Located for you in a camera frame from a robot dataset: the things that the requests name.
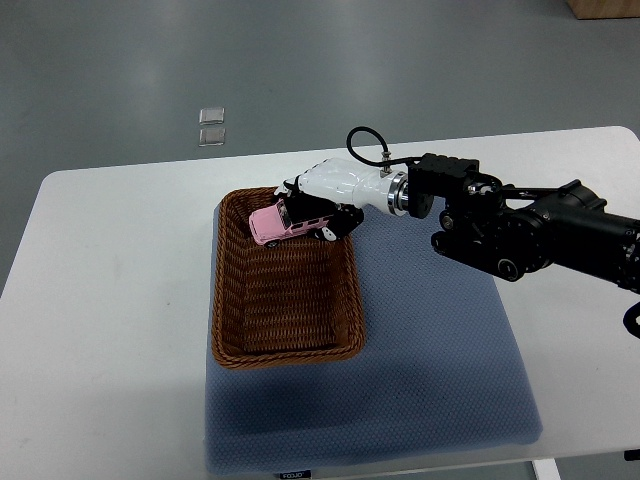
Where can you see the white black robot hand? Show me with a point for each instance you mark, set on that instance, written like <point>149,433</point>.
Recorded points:
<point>350,186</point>

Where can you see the pink toy car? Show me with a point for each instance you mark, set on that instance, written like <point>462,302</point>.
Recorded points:
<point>273,224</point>

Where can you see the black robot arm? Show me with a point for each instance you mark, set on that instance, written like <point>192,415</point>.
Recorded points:
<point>510,231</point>

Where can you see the brown wicker basket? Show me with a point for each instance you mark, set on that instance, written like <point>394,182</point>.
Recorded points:
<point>297,303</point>

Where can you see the lower floor socket plate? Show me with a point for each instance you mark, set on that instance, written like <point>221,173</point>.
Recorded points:
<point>212,136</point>

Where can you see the floor socket plate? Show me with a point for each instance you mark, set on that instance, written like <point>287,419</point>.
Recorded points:
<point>212,115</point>
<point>212,136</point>

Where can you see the upper floor socket plate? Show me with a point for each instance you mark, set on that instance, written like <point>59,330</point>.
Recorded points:
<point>212,115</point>

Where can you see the blue grey foam mat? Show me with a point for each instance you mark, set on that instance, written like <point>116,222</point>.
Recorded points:
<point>440,372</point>

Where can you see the wooden box corner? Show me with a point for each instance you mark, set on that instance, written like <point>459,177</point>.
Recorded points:
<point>604,9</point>

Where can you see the white table leg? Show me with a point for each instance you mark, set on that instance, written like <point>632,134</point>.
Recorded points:
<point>546,469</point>

